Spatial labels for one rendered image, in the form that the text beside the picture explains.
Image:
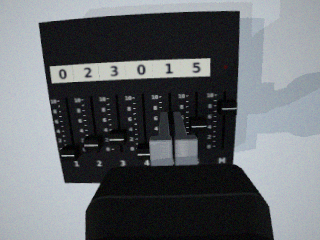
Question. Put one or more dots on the black lighting desk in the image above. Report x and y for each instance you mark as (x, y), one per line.
(115, 75)

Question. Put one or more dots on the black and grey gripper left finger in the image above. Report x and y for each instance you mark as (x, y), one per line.
(161, 153)

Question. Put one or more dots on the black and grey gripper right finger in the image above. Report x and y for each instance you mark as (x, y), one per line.
(185, 147)

